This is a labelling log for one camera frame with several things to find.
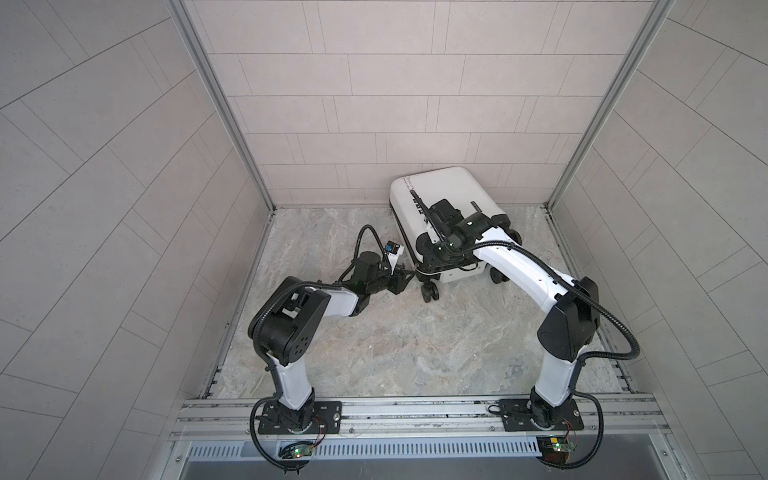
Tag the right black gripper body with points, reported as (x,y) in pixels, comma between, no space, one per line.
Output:
(441,252)

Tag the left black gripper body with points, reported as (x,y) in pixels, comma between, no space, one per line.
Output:
(380,283)

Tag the white black-lined carry-on suitcase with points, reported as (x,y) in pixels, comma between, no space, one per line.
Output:
(464,192)

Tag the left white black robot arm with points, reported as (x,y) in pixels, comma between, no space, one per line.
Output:
(284,327)

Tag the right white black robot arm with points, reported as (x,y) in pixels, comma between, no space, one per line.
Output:
(572,308)

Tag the left green circuit board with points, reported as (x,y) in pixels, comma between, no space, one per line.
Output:
(296,451)

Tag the green circuit board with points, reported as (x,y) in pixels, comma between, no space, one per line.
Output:
(296,451)
(555,450)

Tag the right green circuit board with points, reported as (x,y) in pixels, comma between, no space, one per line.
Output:
(555,450)

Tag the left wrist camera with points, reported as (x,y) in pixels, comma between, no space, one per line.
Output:
(393,254)

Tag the aluminium mounting rail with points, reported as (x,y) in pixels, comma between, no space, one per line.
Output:
(411,417)

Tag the right aluminium corner post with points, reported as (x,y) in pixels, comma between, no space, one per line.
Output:
(647,32)

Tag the aluminium corner post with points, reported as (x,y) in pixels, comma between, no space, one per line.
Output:
(647,32)
(192,41)

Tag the left aluminium corner post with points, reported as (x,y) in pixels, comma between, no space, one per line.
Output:
(192,41)

